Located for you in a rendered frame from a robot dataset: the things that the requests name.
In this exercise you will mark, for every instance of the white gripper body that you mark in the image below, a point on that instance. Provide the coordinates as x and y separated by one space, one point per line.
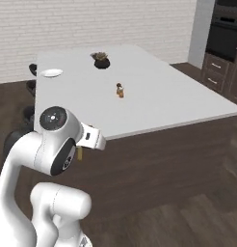
99 139

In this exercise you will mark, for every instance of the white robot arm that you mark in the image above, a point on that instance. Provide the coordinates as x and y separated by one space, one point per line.
24 154

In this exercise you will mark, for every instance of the white plate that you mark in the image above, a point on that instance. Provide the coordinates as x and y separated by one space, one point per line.
51 73

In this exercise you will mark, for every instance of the small brown bottle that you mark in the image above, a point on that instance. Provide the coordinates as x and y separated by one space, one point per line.
120 91

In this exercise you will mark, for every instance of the brown kitchen island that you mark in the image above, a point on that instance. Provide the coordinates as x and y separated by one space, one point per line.
162 160

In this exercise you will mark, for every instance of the black stool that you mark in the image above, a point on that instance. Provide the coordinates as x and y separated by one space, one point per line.
31 87
28 114
33 69

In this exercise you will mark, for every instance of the plant in black pot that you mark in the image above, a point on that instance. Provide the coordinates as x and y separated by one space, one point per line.
101 61

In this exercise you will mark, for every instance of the brown cupboard run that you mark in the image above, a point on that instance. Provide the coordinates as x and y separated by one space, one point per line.
220 75

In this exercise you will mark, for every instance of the black wall oven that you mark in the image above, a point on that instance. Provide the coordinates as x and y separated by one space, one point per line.
224 30

